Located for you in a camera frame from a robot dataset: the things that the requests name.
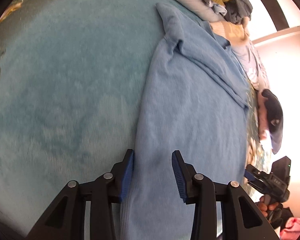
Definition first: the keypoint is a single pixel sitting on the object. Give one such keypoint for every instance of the white black sliding wardrobe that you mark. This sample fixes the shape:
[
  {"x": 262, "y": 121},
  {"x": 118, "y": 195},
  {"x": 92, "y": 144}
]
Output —
[{"x": 270, "y": 16}]

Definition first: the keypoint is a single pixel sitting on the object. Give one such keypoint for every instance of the pale blue crumpled garment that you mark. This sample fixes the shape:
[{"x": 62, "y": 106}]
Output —
[{"x": 217, "y": 8}]

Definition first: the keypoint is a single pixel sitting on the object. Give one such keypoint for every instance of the right hand in black glove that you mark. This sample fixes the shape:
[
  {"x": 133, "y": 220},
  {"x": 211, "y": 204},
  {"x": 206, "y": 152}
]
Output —
[{"x": 272, "y": 212}]

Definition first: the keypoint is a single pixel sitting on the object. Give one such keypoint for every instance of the pink cloth under bag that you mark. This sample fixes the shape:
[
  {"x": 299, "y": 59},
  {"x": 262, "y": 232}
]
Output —
[{"x": 263, "y": 127}]

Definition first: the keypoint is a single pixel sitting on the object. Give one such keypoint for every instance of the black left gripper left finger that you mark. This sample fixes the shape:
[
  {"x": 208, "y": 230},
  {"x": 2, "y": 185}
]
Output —
[{"x": 108, "y": 189}]

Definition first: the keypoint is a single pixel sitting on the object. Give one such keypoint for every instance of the dark grey garment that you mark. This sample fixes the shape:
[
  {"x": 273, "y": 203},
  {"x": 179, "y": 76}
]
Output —
[{"x": 237, "y": 10}]

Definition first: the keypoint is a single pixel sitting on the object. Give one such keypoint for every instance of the teal floral blanket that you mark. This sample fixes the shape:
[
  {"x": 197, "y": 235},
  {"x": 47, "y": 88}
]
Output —
[{"x": 72, "y": 77}]

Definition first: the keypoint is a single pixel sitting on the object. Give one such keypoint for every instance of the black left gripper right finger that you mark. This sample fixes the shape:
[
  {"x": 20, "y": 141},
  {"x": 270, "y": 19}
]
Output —
[{"x": 195, "y": 188}]

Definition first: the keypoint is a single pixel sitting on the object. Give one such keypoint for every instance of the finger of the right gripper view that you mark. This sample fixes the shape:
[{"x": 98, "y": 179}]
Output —
[{"x": 249, "y": 174}]

